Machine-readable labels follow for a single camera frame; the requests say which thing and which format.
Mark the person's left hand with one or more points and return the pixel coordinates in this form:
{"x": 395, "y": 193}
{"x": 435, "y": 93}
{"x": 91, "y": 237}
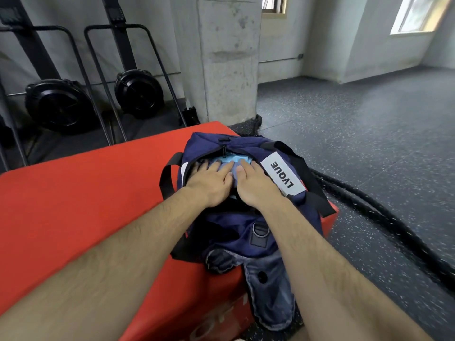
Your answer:
{"x": 208, "y": 186}

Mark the person's right hand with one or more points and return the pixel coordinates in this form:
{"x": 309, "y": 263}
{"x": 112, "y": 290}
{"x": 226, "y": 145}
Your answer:
{"x": 256, "y": 189}

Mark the person's left thumb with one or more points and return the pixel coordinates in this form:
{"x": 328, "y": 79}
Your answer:
{"x": 229, "y": 177}

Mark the person's right thumb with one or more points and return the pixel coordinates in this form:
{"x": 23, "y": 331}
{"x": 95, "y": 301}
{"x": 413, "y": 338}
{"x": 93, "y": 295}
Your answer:
{"x": 239, "y": 173}

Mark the light blue cloth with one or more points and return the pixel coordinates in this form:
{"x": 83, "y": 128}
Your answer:
{"x": 234, "y": 160}

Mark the person's left forearm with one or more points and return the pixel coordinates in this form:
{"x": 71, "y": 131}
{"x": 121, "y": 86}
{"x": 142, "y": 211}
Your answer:
{"x": 106, "y": 259}

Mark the person's right forearm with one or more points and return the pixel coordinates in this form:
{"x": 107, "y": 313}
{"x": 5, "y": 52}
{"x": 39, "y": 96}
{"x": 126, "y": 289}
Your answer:
{"x": 320, "y": 276}

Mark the navy blue duffel bag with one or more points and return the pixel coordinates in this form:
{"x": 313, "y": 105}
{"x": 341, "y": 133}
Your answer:
{"x": 234, "y": 230}

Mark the small black object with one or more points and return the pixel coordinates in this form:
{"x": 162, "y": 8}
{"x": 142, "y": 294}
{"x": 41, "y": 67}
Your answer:
{"x": 190, "y": 116}

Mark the concrete pillar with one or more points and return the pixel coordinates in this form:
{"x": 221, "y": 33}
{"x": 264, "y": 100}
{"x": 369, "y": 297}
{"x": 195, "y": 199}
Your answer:
{"x": 229, "y": 56}

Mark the blue denim jeans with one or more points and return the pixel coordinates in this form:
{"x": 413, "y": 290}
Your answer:
{"x": 266, "y": 291}

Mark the black fan exercise machine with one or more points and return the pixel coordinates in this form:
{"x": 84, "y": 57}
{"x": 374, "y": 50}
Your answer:
{"x": 138, "y": 94}
{"x": 58, "y": 104}

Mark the red padded box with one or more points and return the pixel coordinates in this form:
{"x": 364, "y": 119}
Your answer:
{"x": 78, "y": 195}

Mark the grey wall conduit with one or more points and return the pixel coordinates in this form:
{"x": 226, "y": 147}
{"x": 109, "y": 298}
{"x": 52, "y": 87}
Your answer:
{"x": 280, "y": 59}

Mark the window with wooden frame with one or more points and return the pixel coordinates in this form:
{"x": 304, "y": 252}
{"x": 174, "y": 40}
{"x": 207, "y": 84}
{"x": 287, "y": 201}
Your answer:
{"x": 416, "y": 14}
{"x": 274, "y": 4}

